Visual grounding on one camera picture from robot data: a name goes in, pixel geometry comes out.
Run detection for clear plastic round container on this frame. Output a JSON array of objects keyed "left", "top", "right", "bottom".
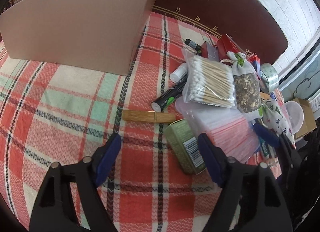
[{"left": 284, "top": 101, "right": 304, "bottom": 134}]

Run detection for cardboard boxes on floor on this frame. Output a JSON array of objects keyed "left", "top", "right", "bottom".
[{"left": 293, "top": 98, "right": 317, "bottom": 141}]

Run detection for floral white pouch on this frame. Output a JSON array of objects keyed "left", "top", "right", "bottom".
[{"left": 262, "top": 99, "right": 295, "bottom": 146}]

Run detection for herb sachet bag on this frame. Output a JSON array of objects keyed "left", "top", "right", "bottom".
[{"left": 227, "top": 51, "right": 263, "bottom": 121}]

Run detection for green small box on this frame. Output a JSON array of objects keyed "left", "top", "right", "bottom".
[{"left": 164, "top": 119, "right": 206, "bottom": 175}]

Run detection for clear patterned tape roll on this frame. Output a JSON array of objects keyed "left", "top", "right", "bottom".
[{"left": 259, "top": 63, "right": 279, "bottom": 94}]

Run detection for red plaid tablecloth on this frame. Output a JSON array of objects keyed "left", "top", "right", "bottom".
[{"left": 1, "top": 13, "right": 220, "bottom": 231}]

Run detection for bag of cotton swabs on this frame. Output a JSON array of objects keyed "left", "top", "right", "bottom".
[{"left": 182, "top": 49, "right": 236, "bottom": 109}]

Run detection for black green tube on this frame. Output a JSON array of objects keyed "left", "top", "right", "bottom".
[{"left": 151, "top": 75, "right": 188, "bottom": 112}]

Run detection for large red gift box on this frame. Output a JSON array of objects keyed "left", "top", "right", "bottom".
[{"left": 217, "top": 34, "right": 245, "bottom": 60}]

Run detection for dark red small box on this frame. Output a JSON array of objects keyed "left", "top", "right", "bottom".
[{"left": 201, "top": 42, "right": 220, "bottom": 62}]

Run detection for white small bottle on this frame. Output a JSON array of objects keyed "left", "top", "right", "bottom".
[{"left": 169, "top": 63, "right": 188, "bottom": 83}]

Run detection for black marker pen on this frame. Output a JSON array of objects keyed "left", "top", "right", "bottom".
[{"left": 184, "top": 38, "right": 201, "bottom": 51}]

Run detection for brown cardboard storage box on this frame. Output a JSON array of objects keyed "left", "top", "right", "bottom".
[{"left": 1, "top": 0, "right": 155, "bottom": 75}]

